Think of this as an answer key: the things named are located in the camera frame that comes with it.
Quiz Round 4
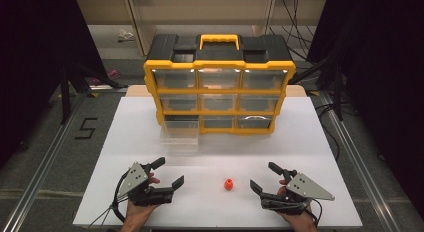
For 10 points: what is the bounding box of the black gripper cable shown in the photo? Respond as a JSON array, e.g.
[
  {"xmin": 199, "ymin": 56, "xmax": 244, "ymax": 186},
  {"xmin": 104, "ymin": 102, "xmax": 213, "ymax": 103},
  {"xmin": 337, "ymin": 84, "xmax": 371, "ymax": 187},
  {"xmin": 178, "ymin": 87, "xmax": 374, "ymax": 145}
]
[
  {"xmin": 87, "ymin": 171, "xmax": 132, "ymax": 229},
  {"xmin": 309, "ymin": 197, "xmax": 324, "ymax": 227}
]

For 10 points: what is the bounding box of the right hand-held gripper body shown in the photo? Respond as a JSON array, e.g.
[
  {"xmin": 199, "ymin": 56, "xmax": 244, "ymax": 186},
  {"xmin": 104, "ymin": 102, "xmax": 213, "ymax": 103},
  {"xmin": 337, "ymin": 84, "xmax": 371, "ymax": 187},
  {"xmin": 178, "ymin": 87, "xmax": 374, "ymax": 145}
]
[{"xmin": 259, "ymin": 172, "xmax": 336, "ymax": 216}]

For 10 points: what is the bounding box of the person's right hand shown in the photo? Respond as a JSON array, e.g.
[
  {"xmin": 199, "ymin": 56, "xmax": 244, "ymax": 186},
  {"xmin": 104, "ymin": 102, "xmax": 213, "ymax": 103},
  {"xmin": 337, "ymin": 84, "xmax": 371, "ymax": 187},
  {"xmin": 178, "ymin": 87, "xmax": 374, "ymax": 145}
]
[{"xmin": 276, "ymin": 178, "xmax": 318, "ymax": 228}]

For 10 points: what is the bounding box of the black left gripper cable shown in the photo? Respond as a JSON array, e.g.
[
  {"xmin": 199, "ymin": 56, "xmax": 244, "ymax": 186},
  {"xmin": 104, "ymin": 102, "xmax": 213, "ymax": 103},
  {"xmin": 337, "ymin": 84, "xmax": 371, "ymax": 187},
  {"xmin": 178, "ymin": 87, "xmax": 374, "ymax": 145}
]
[{"xmin": 87, "ymin": 171, "xmax": 132, "ymax": 229}]

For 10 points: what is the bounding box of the metal floor rail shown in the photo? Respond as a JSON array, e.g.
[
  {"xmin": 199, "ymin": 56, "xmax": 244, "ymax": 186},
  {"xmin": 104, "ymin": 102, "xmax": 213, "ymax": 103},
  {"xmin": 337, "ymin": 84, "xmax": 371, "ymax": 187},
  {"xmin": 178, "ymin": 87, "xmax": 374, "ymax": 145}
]
[
  {"xmin": 318, "ymin": 91, "xmax": 403, "ymax": 232},
  {"xmin": 0, "ymin": 91, "xmax": 88, "ymax": 232}
]

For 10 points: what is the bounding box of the yellow black drawer organizer cabinet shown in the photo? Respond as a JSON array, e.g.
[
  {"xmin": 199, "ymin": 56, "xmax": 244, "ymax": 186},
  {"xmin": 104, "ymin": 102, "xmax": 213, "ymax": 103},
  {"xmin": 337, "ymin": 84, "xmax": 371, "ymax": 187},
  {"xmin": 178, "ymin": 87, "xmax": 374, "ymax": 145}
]
[{"xmin": 143, "ymin": 33, "xmax": 297, "ymax": 136}]

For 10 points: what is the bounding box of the black curtain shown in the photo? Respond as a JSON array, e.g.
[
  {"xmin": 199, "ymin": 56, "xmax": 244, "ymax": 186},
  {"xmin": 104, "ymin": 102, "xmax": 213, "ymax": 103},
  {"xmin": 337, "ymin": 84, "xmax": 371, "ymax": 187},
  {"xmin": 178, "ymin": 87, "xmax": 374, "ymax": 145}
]
[
  {"xmin": 306, "ymin": 0, "xmax": 424, "ymax": 223},
  {"xmin": 0, "ymin": 0, "xmax": 113, "ymax": 170}
]

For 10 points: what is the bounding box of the clear plastic drawer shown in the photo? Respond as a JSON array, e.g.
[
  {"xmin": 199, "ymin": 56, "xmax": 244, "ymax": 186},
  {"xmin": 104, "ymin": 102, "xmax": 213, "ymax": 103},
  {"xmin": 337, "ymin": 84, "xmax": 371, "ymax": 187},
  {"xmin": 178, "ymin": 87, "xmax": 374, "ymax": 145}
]
[{"xmin": 159, "ymin": 119, "xmax": 201, "ymax": 156}]

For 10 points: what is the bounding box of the bundle of black hanging cables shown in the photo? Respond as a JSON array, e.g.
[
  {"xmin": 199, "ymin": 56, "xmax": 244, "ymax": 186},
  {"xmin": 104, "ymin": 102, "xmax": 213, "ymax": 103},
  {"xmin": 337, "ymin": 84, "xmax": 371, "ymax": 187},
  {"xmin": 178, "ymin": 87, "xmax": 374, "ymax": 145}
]
[{"xmin": 265, "ymin": 0, "xmax": 322, "ymax": 61}]

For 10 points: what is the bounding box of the beige background cabinet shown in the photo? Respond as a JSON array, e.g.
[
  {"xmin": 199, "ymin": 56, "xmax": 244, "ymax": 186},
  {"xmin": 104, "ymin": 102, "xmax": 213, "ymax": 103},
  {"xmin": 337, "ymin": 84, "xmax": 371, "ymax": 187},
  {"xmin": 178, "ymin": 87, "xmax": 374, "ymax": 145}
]
[{"xmin": 76, "ymin": 0, "xmax": 327, "ymax": 57}]

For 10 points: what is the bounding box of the black metal stand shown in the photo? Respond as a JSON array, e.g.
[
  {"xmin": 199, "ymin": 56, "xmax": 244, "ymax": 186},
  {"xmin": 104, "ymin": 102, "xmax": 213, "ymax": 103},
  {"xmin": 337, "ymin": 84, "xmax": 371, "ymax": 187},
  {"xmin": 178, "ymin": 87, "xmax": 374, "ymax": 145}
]
[{"xmin": 59, "ymin": 63, "xmax": 73, "ymax": 126}]

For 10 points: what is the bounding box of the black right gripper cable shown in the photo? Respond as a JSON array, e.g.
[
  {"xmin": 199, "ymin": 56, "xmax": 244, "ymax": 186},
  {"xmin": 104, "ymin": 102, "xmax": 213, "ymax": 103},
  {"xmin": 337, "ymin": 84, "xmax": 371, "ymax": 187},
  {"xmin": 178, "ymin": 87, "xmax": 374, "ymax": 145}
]
[{"xmin": 309, "ymin": 197, "xmax": 324, "ymax": 227}]

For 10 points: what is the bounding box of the black floor cable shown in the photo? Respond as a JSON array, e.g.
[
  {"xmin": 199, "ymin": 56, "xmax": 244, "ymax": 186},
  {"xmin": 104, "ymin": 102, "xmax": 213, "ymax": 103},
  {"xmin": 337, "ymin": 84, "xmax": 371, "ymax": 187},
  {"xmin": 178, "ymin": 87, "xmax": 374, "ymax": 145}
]
[{"xmin": 314, "ymin": 102, "xmax": 342, "ymax": 162}]

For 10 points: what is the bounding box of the person's left hand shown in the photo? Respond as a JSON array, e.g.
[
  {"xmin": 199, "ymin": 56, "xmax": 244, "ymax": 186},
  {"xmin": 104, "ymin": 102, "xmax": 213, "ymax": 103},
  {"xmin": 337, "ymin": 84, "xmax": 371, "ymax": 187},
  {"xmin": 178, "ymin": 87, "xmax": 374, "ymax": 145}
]
[{"xmin": 122, "ymin": 172, "xmax": 162, "ymax": 227}]

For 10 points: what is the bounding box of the white crumpled object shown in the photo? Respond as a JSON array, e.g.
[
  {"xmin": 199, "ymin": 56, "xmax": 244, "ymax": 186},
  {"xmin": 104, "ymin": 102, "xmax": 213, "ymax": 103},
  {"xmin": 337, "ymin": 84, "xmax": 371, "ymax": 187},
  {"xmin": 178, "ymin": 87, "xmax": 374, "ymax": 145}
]
[{"xmin": 116, "ymin": 28, "xmax": 135, "ymax": 44}]

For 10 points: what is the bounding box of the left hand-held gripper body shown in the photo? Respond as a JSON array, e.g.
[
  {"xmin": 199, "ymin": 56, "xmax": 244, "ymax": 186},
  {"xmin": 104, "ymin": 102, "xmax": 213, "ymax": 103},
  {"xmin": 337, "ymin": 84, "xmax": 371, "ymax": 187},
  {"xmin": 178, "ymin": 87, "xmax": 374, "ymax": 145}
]
[{"xmin": 116, "ymin": 161, "xmax": 175, "ymax": 207}]

